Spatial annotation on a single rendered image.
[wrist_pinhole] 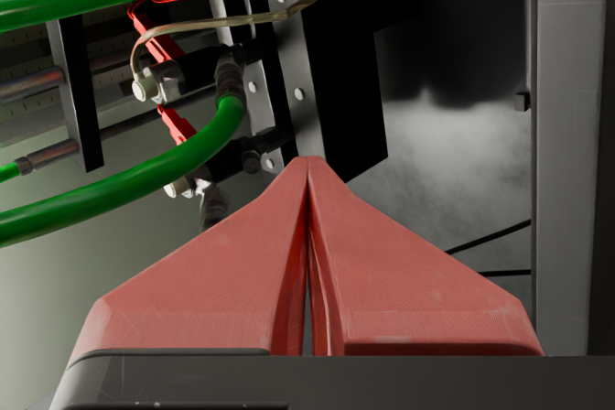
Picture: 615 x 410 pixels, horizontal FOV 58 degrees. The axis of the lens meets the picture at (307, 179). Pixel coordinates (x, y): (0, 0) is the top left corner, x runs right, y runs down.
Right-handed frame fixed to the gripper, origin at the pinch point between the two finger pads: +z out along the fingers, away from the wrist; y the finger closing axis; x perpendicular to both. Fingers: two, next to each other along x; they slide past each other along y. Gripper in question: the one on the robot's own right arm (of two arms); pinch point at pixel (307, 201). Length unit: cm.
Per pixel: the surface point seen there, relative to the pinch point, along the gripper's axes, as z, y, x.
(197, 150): 12.2, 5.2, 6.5
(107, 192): 8.8, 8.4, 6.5
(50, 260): 39, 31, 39
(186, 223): 50, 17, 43
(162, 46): 30.5, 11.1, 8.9
